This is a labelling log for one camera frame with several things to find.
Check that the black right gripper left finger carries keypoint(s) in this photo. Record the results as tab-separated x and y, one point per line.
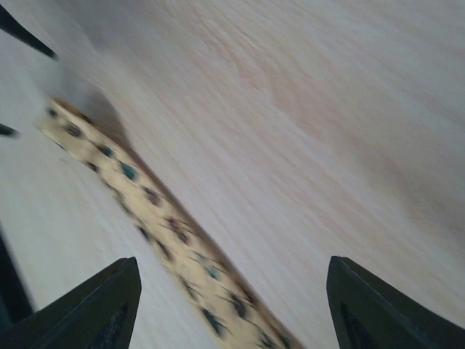
99	313

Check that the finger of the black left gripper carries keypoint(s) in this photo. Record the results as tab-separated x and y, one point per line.
6	131
11	26

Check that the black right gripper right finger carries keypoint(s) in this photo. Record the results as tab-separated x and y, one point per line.
367	312

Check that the yellow beetle print tie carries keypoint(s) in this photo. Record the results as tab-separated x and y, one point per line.
224	303

